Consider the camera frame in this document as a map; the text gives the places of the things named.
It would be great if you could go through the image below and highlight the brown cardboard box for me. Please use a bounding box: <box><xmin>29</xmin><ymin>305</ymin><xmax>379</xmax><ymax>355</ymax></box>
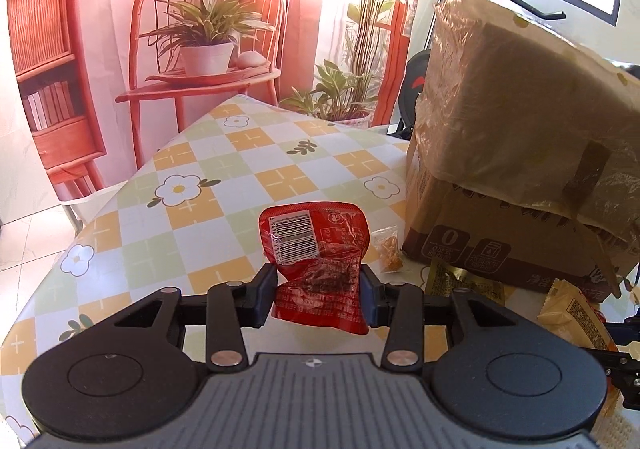
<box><xmin>402</xmin><ymin>0</ymin><xmax>640</xmax><ymax>302</ymax></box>

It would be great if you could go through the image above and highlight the red snack packet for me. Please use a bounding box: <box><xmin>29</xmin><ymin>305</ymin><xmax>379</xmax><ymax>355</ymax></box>
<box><xmin>257</xmin><ymin>202</ymin><xmax>373</xmax><ymax>335</ymax></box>

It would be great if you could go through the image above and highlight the small clear snack packet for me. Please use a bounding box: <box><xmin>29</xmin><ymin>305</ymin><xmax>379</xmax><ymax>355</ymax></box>
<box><xmin>371</xmin><ymin>225</ymin><xmax>407</xmax><ymax>275</ymax></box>

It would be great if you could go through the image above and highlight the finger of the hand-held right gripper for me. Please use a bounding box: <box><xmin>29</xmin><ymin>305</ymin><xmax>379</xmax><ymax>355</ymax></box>
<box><xmin>602</xmin><ymin>314</ymin><xmax>640</xmax><ymax>347</ymax></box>
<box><xmin>587</xmin><ymin>348</ymin><xmax>640</xmax><ymax>405</ymax></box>

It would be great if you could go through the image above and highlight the checked flower tablecloth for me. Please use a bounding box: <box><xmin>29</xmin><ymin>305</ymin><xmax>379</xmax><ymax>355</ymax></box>
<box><xmin>0</xmin><ymin>94</ymin><xmax>640</xmax><ymax>449</ymax></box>

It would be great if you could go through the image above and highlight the dark yellow snack packet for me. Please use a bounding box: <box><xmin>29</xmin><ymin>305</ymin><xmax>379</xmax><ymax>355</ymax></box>
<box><xmin>422</xmin><ymin>256</ymin><xmax>501</xmax><ymax>300</ymax></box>

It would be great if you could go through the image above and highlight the black exercise bike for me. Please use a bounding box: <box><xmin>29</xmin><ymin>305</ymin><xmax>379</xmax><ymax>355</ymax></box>
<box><xmin>387</xmin><ymin>0</ymin><xmax>568</xmax><ymax>142</ymax></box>

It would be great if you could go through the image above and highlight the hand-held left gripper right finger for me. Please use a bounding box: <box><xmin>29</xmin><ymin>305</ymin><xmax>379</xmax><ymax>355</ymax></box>
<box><xmin>359</xmin><ymin>264</ymin><xmax>531</xmax><ymax>372</ymax></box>

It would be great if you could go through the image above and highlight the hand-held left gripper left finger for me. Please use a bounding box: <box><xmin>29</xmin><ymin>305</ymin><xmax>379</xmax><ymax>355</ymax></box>
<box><xmin>112</xmin><ymin>261</ymin><xmax>278</xmax><ymax>372</ymax></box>

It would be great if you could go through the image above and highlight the clear plastic bag liner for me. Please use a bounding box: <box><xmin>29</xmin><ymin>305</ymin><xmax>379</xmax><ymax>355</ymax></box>
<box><xmin>412</xmin><ymin>0</ymin><xmax>640</xmax><ymax>240</ymax></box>

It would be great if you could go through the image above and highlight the cream yellow snack packet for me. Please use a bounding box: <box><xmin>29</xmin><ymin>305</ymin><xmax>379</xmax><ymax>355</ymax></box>
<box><xmin>536</xmin><ymin>278</ymin><xmax>617</xmax><ymax>351</ymax></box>

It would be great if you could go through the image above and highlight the printed room wall backdrop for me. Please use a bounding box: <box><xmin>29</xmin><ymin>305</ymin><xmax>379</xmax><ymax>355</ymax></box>
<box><xmin>0</xmin><ymin>0</ymin><xmax>431</xmax><ymax>202</ymax></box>

